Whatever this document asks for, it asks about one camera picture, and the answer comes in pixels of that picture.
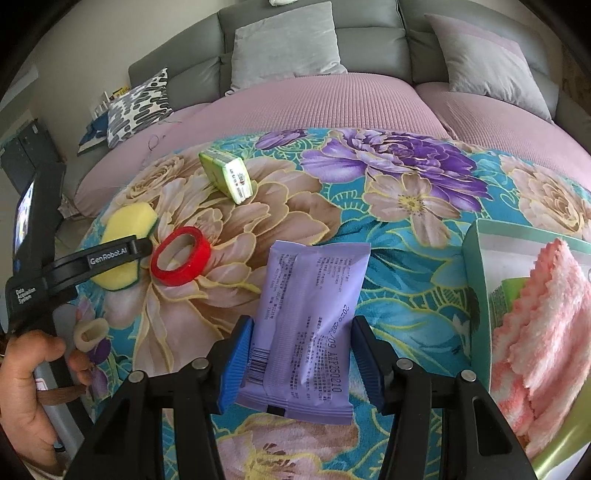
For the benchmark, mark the stack of books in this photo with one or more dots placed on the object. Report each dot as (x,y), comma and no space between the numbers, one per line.
(113,95)

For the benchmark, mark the small green tissue pack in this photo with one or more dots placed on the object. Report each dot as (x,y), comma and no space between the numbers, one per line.
(231,177)

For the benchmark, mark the grey and pink pillow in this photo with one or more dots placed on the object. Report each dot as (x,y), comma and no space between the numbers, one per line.
(489,69)

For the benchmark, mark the purple packet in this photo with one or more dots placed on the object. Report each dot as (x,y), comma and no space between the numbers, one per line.
(304,323)

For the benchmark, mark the yellow sponge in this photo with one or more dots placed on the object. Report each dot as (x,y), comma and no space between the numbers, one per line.
(124,221)

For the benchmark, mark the white box with green edge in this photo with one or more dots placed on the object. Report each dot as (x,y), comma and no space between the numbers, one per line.
(508,249)

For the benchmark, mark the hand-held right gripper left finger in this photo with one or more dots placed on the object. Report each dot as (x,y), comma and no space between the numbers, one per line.
(235,364)

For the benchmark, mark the large green tissue pack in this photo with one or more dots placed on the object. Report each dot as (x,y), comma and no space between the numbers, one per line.
(505,300)

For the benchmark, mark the dark cabinet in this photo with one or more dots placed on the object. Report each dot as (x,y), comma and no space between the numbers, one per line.
(32,147)

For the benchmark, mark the red tape roll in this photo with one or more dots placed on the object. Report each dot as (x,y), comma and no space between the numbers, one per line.
(182,278)

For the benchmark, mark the grey sofa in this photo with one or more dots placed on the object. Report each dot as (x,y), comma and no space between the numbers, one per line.
(369,41)

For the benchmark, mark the white plush toy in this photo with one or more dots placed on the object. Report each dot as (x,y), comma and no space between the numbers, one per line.
(281,2)

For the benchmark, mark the cream tape roll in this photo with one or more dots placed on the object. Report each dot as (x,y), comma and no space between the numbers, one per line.
(83,345)

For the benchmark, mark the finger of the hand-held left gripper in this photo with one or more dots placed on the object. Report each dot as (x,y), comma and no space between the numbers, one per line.
(146,245)

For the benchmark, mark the blue cushion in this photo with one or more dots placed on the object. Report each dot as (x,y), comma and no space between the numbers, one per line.
(94,131)

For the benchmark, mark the black and white patterned pillow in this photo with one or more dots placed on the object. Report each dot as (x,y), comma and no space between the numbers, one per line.
(138,106)

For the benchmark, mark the pink fluffy cloth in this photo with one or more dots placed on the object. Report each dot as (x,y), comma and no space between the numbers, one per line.
(545,332)

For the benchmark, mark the floral printed blanket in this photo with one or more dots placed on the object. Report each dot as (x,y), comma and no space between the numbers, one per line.
(406,258)

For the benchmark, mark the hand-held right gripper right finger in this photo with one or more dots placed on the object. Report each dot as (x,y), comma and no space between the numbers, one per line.
(369,364)

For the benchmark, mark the person's left hand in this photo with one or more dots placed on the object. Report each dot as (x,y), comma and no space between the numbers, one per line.
(18,406)

